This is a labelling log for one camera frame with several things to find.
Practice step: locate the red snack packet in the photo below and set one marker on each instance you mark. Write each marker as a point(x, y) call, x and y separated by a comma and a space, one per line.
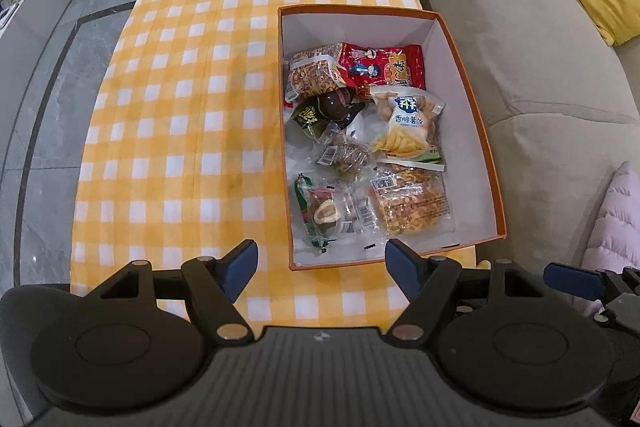
point(380, 67)

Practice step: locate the clear brown treat packet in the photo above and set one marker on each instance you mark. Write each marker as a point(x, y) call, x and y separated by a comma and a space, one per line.
point(347, 157)

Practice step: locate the brown grain cake packet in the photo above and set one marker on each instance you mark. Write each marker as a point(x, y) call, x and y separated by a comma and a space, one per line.
point(312, 77)

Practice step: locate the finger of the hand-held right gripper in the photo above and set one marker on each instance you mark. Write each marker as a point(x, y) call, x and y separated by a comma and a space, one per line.
point(572, 281)

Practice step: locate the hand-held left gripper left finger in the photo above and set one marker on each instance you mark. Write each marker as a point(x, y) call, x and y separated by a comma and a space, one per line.
point(240, 268)

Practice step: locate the yellow checked tablecloth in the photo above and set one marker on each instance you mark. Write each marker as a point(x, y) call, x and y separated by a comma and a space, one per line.
point(200, 82)

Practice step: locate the dark green egg packet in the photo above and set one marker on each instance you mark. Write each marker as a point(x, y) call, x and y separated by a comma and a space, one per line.
point(320, 109)

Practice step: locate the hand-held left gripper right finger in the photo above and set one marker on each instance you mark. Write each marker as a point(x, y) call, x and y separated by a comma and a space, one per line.
point(404, 269)

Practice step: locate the clear nut date packet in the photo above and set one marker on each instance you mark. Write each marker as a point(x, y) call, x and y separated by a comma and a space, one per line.
point(325, 212)

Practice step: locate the pink quilted cloth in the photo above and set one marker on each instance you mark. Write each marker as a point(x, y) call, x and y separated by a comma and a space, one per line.
point(620, 217)

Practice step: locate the small clear barcode packet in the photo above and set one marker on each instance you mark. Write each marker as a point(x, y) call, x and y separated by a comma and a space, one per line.
point(361, 209)

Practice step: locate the beige sofa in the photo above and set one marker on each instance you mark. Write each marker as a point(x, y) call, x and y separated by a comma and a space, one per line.
point(525, 57)

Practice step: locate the white blue fries packet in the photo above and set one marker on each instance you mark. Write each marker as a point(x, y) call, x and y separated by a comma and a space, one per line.
point(407, 127)

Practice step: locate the yellow crispy cake packet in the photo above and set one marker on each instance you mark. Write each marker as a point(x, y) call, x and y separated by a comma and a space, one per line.
point(410, 202)

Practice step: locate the orange cardboard box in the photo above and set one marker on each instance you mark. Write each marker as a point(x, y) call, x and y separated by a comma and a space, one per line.
point(465, 187)

